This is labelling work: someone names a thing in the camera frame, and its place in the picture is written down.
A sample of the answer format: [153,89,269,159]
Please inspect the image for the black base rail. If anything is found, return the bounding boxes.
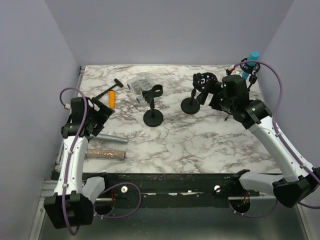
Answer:
[82,172,260,210]

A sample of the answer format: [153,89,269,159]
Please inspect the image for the clear plastic screw box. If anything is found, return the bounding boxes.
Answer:
[127,72,155,104]

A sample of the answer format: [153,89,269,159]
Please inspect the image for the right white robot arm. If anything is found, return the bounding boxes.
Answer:
[193,72,320,208]

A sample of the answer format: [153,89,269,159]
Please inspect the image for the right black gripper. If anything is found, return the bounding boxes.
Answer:
[196,78,236,114]

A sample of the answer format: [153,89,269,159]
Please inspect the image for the black round-base mic stand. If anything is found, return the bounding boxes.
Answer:
[142,84,164,128]

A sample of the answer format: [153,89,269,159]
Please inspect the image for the tall grey microphone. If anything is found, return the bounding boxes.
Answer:
[91,133,129,144]

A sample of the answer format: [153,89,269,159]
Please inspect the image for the blue microphone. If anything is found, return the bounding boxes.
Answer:
[241,51,260,80]

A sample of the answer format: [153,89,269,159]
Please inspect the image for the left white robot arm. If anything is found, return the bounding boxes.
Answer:
[44,97,115,229]

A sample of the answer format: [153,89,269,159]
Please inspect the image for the black T-handle tool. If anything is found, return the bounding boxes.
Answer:
[94,78,124,100]

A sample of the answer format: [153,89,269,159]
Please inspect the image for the glitter handle microphone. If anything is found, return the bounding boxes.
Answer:
[84,149,126,160]

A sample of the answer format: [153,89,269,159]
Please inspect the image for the black shock-mount mic stand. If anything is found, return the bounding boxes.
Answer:
[180,72,218,115]

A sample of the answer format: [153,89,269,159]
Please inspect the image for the orange utility knife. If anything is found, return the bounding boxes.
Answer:
[108,90,116,109]

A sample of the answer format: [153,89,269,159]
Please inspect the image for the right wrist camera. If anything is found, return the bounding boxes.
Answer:
[225,66,236,76]

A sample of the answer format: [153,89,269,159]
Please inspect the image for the black tripod mic stand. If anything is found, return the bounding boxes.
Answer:
[224,58,261,121]

